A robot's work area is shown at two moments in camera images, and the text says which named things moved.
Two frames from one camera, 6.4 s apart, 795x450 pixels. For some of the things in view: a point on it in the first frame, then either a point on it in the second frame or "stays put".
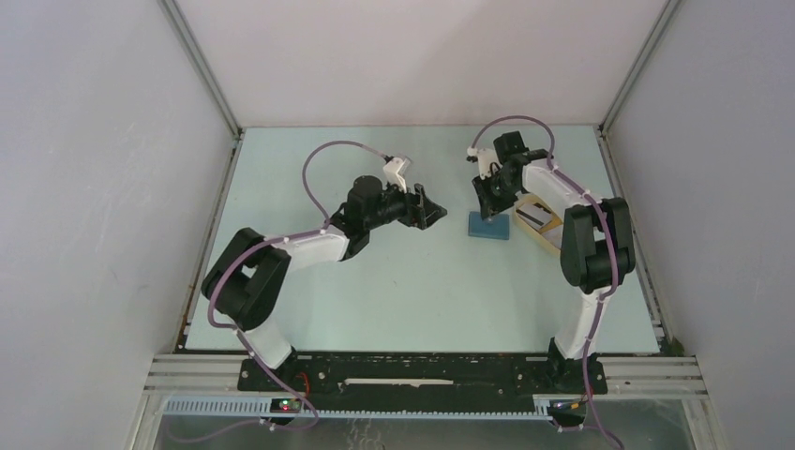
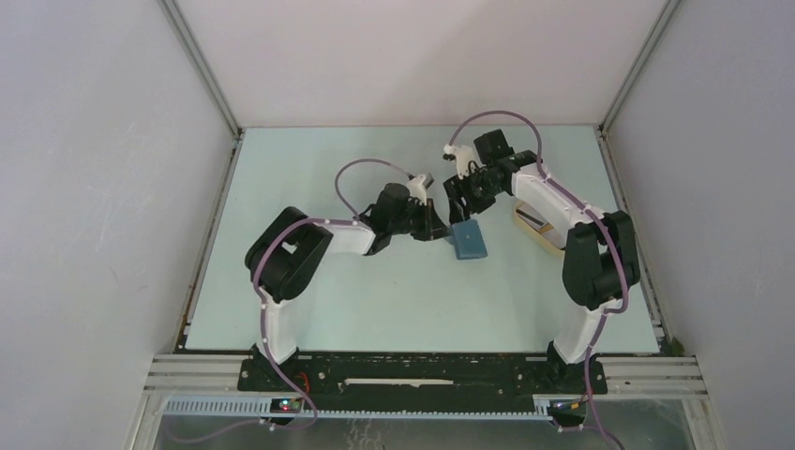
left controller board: [285, 405] stays put
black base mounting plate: [367, 377] stays put
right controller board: [568, 408] stays put
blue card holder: [496, 227] -> [469, 243]
